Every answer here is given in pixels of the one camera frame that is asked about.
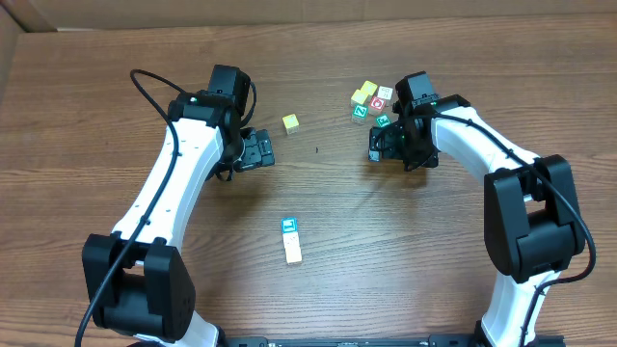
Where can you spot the yellow block left cluster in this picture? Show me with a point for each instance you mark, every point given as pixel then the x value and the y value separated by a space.
pixel 359 97

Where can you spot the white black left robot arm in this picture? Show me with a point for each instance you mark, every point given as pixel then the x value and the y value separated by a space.
pixel 137 282

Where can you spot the green Z letter block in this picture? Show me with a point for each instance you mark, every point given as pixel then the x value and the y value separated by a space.
pixel 359 114

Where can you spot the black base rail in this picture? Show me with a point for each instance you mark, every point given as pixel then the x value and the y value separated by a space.
pixel 347 342

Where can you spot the white letter block cluster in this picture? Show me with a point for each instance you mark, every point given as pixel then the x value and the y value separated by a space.
pixel 385 93

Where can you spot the blue letter block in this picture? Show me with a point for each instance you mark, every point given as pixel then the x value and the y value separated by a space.
pixel 289 225

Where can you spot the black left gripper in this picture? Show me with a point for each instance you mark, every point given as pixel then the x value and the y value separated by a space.
pixel 260 150

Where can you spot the yellow block cluster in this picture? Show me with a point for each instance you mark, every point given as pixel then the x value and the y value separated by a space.
pixel 369 88
pixel 359 97

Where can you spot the green letter block right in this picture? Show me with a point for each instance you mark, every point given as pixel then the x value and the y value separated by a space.
pixel 383 121

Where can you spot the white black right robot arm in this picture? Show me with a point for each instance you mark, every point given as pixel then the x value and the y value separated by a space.
pixel 533 231

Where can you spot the red letter block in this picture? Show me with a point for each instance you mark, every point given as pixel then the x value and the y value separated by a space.
pixel 376 106

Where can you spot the white pattern block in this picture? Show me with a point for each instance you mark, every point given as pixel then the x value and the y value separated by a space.
pixel 291 240

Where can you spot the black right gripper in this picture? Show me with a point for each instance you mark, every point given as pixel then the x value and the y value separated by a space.
pixel 382 145

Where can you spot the yellow block top cluster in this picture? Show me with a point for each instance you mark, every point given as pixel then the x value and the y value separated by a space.
pixel 369 88

